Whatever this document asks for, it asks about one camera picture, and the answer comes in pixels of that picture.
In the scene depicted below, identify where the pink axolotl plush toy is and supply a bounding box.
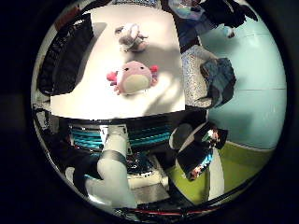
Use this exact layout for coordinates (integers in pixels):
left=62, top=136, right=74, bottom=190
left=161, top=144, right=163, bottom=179
left=107, top=60, right=160, bottom=96

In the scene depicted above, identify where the grey bunny plush toy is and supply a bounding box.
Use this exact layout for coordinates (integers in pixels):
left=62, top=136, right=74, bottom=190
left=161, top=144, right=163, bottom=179
left=114, top=22, right=150, bottom=53

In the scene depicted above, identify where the grey speckled chair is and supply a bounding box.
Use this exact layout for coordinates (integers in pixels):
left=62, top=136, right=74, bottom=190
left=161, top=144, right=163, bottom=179
left=181, top=45, right=219, bottom=109

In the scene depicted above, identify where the blue denim cloth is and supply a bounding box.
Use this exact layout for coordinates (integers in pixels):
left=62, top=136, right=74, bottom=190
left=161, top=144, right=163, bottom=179
left=200, top=57, right=237, bottom=108

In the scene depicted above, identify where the cyan striped rack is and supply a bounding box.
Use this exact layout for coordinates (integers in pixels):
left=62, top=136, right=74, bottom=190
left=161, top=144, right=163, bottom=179
left=69, top=124, right=174, bottom=150

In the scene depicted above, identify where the person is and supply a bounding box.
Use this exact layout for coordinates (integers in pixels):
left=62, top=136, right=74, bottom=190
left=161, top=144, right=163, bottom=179
left=162, top=0, right=260, bottom=54

